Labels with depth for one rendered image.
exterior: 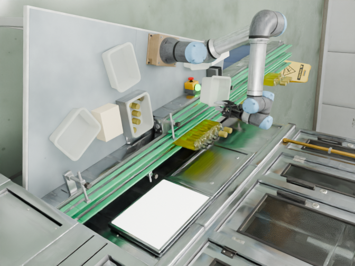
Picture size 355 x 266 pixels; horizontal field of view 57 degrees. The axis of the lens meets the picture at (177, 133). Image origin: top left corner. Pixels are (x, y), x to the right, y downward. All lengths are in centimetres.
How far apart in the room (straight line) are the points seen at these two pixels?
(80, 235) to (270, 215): 94
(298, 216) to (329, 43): 625
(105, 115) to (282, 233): 101
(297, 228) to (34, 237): 111
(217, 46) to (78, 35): 73
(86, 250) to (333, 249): 101
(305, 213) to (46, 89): 133
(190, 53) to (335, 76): 628
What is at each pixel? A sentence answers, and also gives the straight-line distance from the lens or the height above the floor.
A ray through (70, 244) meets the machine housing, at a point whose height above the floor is 130.
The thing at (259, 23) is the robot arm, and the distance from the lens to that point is 161.
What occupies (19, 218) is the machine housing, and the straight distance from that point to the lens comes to 136.
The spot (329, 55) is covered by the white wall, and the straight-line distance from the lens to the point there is 778.
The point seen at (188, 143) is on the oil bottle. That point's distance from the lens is 193.
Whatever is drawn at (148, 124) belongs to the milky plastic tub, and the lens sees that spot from 194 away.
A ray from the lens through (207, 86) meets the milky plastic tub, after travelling 186.
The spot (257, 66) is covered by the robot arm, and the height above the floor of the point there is 142.
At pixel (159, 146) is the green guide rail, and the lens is 188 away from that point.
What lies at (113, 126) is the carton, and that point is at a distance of 174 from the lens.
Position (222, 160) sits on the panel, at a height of 118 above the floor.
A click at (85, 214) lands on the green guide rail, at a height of 93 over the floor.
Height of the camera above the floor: 209
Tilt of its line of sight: 36 degrees down
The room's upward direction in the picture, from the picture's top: 105 degrees clockwise
